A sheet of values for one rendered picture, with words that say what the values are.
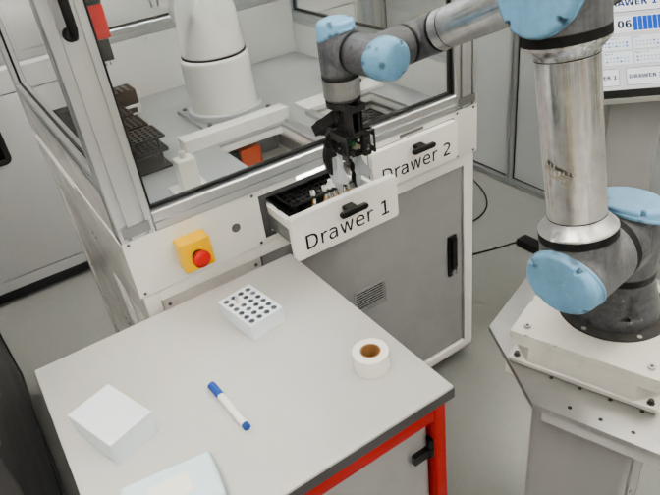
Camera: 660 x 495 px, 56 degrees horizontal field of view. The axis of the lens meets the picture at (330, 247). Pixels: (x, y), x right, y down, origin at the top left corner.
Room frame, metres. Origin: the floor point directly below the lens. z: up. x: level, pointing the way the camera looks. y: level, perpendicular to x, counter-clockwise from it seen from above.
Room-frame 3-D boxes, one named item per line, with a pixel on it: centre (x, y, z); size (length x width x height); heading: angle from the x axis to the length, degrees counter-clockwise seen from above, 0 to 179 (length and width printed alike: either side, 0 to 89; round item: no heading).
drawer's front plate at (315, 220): (1.23, -0.05, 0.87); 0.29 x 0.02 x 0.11; 119
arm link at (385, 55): (1.12, -0.14, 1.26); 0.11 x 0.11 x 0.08; 37
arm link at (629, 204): (0.84, -0.49, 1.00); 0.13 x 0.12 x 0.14; 127
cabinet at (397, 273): (1.79, 0.21, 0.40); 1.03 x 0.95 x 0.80; 119
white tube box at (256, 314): (1.05, 0.19, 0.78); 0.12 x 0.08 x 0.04; 37
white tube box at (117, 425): (0.78, 0.42, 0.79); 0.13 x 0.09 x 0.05; 48
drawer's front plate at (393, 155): (1.50, -0.26, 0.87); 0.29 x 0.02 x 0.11; 119
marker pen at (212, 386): (0.80, 0.22, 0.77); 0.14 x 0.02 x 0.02; 32
